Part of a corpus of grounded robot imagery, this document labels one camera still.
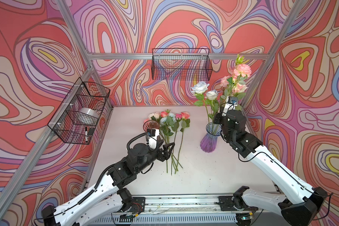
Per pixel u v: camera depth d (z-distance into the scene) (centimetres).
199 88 67
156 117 108
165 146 58
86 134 72
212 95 72
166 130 102
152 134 57
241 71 55
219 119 62
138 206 72
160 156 59
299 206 39
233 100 56
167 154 59
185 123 105
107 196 47
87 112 73
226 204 73
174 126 106
